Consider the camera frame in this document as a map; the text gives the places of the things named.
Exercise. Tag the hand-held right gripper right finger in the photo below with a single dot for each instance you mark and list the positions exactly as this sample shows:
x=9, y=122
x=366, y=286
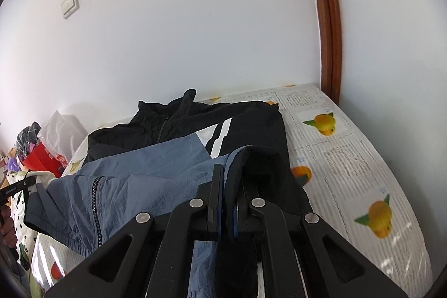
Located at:
x=236, y=219

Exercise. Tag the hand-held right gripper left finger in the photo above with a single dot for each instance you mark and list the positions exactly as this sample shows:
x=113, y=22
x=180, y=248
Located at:
x=216, y=214

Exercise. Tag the black white blue jacket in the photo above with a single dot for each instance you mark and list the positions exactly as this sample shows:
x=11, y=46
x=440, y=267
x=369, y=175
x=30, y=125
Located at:
x=157, y=162

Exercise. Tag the person's left hand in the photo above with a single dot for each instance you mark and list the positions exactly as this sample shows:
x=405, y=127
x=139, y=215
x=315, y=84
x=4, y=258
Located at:
x=7, y=223

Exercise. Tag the purple plastic item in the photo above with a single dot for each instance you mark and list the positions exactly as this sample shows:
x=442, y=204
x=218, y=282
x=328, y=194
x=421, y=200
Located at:
x=14, y=165

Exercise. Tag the white flower print quilt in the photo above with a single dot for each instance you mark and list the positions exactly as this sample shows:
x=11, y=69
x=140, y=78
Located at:
x=19, y=217

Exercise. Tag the red paper bag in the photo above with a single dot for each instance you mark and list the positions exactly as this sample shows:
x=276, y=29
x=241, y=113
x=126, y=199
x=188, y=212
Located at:
x=42, y=162

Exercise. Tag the grey plaid cloth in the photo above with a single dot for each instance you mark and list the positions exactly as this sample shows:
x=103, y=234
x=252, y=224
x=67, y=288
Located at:
x=28, y=135

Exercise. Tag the white plastic bag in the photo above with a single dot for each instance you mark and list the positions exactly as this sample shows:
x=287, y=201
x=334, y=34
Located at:
x=63, y=134

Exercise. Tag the green blanket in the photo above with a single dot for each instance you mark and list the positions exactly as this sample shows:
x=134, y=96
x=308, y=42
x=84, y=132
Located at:
x=36, y=284

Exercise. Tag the fruit printed bed sheet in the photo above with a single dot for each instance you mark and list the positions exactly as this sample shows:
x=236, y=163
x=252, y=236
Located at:
x=349, y=162

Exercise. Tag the white light switch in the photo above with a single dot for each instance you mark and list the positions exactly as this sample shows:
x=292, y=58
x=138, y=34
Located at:
x=70, y=4

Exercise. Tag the brown wooden door frame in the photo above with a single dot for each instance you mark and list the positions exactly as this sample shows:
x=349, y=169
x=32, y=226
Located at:
x=330, y=22

